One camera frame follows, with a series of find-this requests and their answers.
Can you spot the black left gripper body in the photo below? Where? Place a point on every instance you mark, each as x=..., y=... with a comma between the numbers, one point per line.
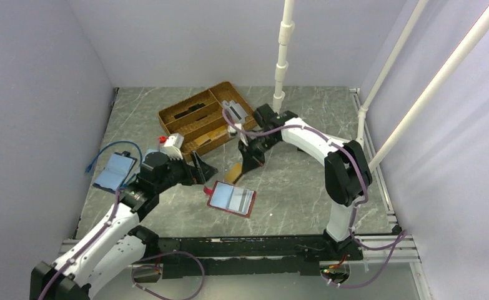
x=178, y=172

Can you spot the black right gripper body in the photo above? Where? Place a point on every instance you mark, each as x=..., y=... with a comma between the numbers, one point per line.
x=261, y=143

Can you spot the red leather card holder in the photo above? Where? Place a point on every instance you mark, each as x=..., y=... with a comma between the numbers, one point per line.
x=231, y=199

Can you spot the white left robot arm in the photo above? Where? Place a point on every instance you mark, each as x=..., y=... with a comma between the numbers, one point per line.
x=118, y=239

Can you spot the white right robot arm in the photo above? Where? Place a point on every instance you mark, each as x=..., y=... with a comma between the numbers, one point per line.
x=346, y=171

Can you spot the tan card in tray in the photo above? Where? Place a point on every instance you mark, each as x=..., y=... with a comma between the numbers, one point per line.
x=211, y=136

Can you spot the open blue card holder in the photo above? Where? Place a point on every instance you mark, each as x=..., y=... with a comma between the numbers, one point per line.
x=115, y=172

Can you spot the woven brown organizer tray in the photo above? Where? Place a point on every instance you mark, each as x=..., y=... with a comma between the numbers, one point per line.
x=205, y=119

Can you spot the black item in tray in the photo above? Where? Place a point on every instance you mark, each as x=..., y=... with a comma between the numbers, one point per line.
x=189, y=110

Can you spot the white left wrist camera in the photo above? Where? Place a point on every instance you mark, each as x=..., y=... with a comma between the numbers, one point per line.
x=170, y=145

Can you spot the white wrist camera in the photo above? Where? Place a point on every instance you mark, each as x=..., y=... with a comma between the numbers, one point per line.
x=170, y=145
x=234, y=129

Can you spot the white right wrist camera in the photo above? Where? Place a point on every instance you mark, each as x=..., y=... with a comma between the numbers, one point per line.
x=234, y=129

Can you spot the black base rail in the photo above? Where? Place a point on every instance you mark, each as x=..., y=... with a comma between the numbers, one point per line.
x=224, y=256

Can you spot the white PVC pipe frame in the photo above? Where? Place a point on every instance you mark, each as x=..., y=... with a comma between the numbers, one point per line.
x=457, y=56

